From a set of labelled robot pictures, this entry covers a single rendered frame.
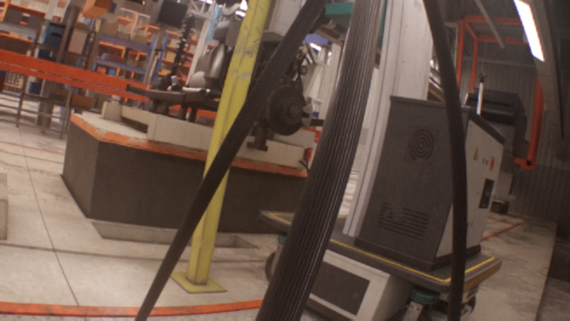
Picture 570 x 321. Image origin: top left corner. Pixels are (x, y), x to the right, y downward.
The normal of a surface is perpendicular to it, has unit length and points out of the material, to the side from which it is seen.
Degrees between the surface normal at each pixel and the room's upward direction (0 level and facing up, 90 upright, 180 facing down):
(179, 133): 90
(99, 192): 90
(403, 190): 90
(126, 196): 90
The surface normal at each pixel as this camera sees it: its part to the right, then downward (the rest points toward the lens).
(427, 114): -0.76, -0.17
